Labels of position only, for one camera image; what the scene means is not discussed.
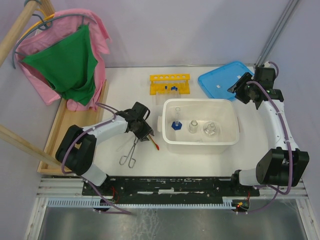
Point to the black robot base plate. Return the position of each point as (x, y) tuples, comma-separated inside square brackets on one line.
[(147, 190)]

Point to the small glass flask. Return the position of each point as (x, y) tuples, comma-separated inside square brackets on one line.
[(209, 128)]

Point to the small glass beaker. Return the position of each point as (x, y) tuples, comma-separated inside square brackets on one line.
[(193, 126)]

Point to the green shirt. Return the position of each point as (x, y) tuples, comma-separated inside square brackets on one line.
[(68, 66)]

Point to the metal crucible tongs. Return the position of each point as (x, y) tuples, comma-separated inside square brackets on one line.
[(129, 157)]

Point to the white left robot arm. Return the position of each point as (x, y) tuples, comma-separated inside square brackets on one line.
[(77, 149)]

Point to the grey clothes hanger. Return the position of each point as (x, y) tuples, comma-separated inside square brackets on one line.
[(83, 17)]

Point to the yellow clothes hanger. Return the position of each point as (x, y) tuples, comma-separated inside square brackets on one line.
[(42, 18)]

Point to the grey slotted cable duct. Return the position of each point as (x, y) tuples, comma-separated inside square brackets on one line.
[(97, 203)]

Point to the small green circuit board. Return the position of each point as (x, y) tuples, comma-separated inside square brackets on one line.
[(244, 205)]

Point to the blue plastic bin lid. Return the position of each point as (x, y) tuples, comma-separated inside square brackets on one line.
[(215, 83)]

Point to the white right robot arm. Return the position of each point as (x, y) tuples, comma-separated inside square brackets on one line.
[(284, 163)]

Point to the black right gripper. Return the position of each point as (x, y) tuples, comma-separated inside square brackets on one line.
[(237, 87)]

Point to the pink shirt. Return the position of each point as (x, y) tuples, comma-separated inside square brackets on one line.
[(61, 29)]

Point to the red orange stirring rod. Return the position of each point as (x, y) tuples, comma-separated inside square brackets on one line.
[(154, 143)]

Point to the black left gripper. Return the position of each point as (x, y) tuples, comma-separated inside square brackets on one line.
[(147, 130)]

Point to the yellow test tube rack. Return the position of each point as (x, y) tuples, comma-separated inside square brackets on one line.
[(179, 80)]

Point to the aluminium frame post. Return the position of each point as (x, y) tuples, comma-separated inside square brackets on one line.
[(280, 26)]

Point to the white plastic storage bin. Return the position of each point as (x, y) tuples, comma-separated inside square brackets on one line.
[(219, 111)]

